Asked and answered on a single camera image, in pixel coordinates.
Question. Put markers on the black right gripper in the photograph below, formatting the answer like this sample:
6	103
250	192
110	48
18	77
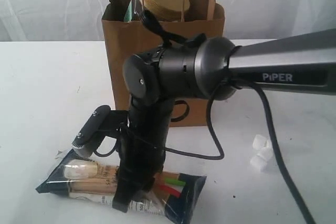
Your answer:
141	133

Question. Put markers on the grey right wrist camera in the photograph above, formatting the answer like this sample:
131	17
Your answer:
89	137

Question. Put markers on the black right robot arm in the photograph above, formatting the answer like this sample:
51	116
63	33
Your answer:
211	69

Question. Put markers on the small clear plastic scrap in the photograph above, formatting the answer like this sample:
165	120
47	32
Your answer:
61	154

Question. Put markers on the brown paper bag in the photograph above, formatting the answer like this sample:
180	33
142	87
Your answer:
125	39

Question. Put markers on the spaghetti packet dark blue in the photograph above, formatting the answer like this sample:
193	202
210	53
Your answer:
173	195

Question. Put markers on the white backdrop curtain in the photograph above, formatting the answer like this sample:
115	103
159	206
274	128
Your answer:
70	20

